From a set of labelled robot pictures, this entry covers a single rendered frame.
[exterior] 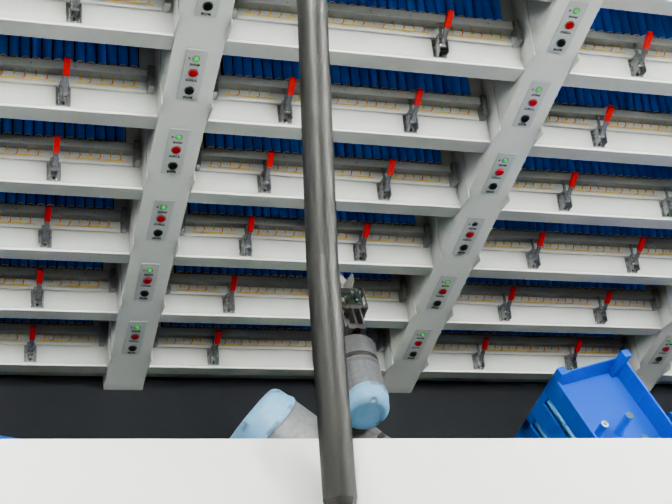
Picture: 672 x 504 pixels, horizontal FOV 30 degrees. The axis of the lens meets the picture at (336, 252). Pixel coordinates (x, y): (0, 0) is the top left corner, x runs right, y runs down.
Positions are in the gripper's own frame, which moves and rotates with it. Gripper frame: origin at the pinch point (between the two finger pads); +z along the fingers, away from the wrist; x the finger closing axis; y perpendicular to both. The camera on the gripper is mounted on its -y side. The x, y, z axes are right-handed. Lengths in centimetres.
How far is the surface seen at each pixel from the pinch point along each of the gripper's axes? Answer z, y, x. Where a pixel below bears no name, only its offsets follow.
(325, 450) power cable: -124, 109, 52
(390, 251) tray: 19.3, -9.1, -20.3
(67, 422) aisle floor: 8, -60, 48
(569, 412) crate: -26, -10, -51
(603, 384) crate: -17, -12, -64
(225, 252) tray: 17.2, -10.1, 18.5
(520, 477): -124, 107, 35
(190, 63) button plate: 13, 43, 36
